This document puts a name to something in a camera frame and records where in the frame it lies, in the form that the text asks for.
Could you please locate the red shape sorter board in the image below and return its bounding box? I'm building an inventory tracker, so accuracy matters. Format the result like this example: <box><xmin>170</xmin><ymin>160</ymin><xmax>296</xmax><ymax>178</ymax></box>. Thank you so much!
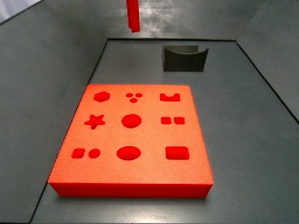
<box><xmin>49</xmin><ymin>84</ymin><xmax>214</xmax><ymax>198</ymax></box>

